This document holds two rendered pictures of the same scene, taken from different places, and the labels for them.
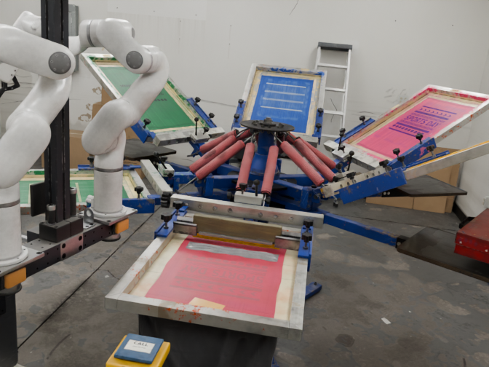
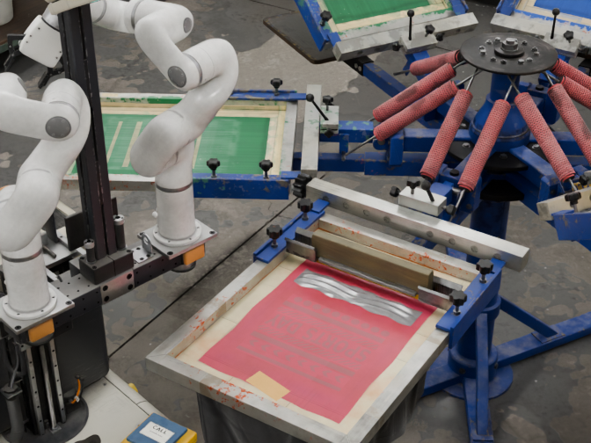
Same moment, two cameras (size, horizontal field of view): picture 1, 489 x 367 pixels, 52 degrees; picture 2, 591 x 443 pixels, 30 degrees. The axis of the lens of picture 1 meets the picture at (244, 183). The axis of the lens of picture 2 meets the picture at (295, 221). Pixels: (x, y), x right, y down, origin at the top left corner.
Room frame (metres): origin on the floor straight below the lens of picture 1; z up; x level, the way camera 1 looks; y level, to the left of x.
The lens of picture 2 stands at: (-0.39, -0.82, 2.75)
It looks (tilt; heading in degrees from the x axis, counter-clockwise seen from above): 34 degrees down; 25
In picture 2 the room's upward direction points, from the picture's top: straight up
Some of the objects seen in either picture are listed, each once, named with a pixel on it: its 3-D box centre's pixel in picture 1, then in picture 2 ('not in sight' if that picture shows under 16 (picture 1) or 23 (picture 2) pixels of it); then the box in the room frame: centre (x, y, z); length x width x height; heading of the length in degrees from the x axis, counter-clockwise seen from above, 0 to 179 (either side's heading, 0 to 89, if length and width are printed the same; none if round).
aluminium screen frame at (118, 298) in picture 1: (225, 261); (331, 318); (1.67, 0.04, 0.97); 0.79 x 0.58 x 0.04; 173
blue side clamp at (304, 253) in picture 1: (305, 246); (469, 304); (1.87, -0.27, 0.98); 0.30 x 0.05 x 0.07; 173
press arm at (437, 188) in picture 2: not in sight; (430, 204); (2.22, -0.03, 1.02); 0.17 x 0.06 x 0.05; 173
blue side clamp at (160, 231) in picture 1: (171, 227); (289, 239); (1.94, 0.28, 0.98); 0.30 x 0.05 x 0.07; 173
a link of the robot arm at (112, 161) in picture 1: (107, 145); (169, 156); (1.62, 0.46, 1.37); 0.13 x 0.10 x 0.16; 170
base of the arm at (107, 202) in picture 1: (104, 189); (171, 206); (1.64, 0.48, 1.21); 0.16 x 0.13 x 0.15; 68
